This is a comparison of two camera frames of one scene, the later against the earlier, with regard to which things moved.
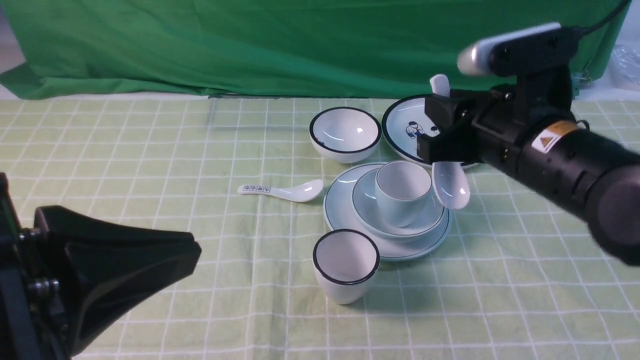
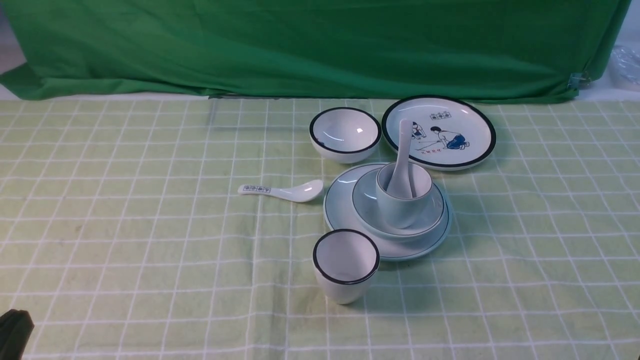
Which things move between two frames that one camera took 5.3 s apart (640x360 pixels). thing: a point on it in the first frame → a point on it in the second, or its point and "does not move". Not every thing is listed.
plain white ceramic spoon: x=451 y=179 → x=399 y=186
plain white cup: x=403 y=188 does not move
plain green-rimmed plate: x=338 y=197 does not move
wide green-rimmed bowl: x=368 y=218 does not move
